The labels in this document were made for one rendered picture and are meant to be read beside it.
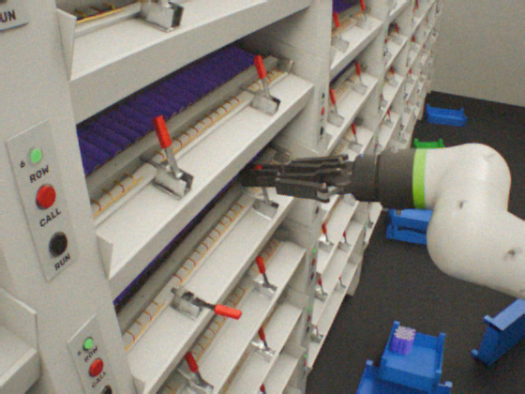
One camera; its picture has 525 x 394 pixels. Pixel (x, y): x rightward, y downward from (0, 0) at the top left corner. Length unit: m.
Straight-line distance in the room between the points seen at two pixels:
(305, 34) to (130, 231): 0.54
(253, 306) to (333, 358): 0.94
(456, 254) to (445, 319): 1.51
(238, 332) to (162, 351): 0.30
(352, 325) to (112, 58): 1.70
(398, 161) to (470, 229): 0.18
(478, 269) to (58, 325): 0.46
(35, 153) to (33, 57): 0.07
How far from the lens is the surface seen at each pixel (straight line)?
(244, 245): 0.81
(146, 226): 0.53
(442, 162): 0.72
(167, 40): 0.49
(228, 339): 0.91
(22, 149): 0.36
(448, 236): 0.61
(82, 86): 0.40
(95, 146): 0.60
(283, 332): 1.19
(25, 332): 0.42
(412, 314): 2.09
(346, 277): 1.94
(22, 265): 0.39
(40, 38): 0.36
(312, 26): 0.92
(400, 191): 0.73
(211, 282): 0.74
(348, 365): 1.86
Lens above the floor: 1.42
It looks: 31 degrees down
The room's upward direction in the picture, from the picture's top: straight up
